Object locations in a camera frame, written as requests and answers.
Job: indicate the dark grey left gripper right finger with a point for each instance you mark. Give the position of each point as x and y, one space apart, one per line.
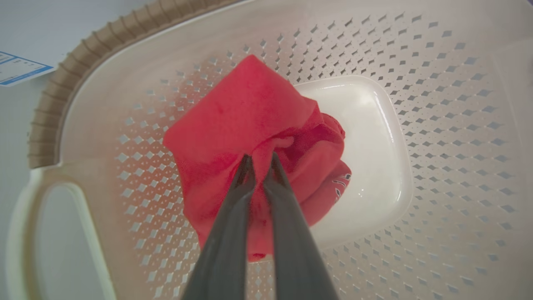
293 246

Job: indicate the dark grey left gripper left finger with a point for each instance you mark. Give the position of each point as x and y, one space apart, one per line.
222 246

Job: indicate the red cloth garment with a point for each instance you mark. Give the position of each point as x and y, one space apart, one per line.
245 125

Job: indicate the cream perforated laundry basket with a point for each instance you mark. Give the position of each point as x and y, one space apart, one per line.
416 166

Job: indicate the white blue-edged paper label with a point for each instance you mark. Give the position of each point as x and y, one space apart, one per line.
14 69

